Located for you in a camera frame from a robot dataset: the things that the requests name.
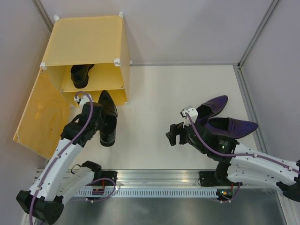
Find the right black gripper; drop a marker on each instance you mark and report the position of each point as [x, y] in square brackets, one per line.
[176, 129]

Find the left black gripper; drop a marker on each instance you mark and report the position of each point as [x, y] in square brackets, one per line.
[101, 124]

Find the black pointed loafer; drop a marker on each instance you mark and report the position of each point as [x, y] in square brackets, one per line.
[109, 115]

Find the purple loafer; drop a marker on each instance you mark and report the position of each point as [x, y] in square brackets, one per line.
[212, 107]
[230, 127]

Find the black leather shoe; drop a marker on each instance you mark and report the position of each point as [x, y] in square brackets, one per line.
[80, 75]

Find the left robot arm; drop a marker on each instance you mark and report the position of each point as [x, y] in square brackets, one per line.
[46, 198]

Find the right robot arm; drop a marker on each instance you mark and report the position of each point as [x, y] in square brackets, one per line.
[238, 164]

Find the yellow shoe cabinet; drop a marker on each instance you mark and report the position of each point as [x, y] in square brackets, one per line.
[100, 41]

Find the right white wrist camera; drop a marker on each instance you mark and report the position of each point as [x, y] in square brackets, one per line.
[189, 114]

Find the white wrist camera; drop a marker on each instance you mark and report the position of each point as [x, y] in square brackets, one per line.
[82, 98]
[189, 114]

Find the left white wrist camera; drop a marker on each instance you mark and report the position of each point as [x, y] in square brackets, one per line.
[82, 98]

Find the white slotted cable duct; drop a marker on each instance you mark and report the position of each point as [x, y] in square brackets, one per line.
[149, 193]

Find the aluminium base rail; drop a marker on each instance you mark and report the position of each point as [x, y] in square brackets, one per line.
[157, 178]

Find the right aluminium frame profile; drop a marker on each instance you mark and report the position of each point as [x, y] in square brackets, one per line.
[269, 78]

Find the left aluminium frame post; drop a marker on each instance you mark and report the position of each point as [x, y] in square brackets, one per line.
[43, 14]

